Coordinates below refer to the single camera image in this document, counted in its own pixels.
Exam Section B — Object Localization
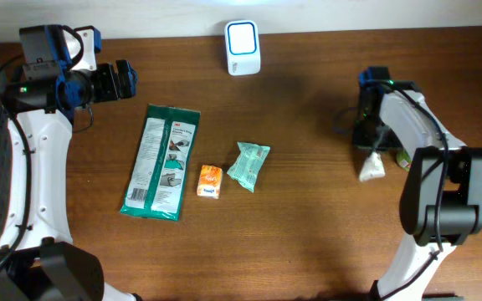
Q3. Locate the white tube gold cap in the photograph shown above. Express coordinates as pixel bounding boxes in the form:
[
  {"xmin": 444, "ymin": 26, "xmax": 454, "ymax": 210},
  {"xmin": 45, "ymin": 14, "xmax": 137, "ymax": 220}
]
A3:
[{"xmin": 358, "ymin": 152, "xmax": 386, "ymax": 182}]

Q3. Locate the teal snack packet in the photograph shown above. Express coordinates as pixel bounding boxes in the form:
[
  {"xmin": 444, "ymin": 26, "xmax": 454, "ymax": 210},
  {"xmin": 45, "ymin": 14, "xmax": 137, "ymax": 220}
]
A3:
[{"xmin": 227, "ymin": 142, "xmax": 270, "ymax": 192}]

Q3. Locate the small orange carton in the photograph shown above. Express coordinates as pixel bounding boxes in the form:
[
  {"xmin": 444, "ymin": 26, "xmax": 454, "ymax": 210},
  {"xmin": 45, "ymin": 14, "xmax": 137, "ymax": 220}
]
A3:
[{"xmin": 197, "ymin": 165, "xmax": 223, "ymax": 199}]

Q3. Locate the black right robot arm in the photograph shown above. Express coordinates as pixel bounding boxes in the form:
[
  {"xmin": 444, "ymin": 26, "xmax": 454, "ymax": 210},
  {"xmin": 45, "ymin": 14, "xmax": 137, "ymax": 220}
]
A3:
[{"xmin": 351, "ymin": 66, "xmax": 482, "ymax": 300}]

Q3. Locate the white barcode scanner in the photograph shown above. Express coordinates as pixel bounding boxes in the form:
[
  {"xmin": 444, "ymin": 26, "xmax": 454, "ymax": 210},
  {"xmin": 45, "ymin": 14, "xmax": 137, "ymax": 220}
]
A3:
[{"xmin": 224, "ymin": 20, "xmax": 261, "ymax": 76}]

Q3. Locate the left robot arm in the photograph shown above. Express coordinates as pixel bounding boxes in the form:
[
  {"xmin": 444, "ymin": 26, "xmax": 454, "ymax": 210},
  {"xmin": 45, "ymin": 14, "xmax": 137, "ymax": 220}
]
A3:
[{"xmin": 0, "ymin": 60, "xmax": 139, "ymax": 300}]

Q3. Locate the green 3M gloves package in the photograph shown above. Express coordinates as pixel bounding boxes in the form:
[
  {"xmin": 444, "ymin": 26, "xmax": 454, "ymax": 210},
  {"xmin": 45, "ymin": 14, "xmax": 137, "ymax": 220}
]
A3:
[{"xmin": 120, "ymin": 105, "xmax": 201, "ymax": 222}]

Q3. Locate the black camera cable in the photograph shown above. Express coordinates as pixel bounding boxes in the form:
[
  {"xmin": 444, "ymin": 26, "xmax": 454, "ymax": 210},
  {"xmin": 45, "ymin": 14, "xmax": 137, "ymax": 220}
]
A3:
[{"xmin": 332, "ymin": 106, "xmax": 362, "ymax": 135}]

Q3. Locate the green lid jar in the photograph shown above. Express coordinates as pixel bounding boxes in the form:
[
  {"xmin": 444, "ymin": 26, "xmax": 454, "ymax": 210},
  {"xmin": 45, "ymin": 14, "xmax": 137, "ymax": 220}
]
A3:
[{"xmin": 396, "ymin": 149, "xmax": 412, "ymax": 171}]

